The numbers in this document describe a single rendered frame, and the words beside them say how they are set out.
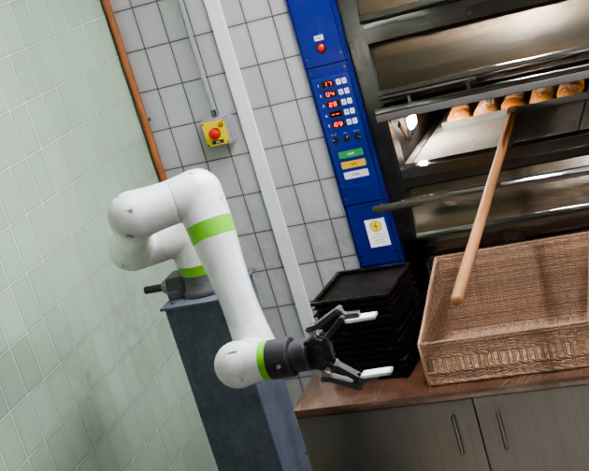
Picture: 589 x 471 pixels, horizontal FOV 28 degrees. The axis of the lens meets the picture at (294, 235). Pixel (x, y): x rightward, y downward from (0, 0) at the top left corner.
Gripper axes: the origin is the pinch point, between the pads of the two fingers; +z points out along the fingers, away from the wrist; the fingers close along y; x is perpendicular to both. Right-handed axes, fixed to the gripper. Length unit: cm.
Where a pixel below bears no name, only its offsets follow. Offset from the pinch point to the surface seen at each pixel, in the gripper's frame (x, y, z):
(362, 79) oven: -154, -32, -33
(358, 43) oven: -154, -45, -31
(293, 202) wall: -154, 5, -70
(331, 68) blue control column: -151, -39, -41
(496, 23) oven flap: -156, -40, 16
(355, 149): -151, -10, -41
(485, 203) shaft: -89, -1, 12
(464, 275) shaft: -34.3, -0.2, 14.0
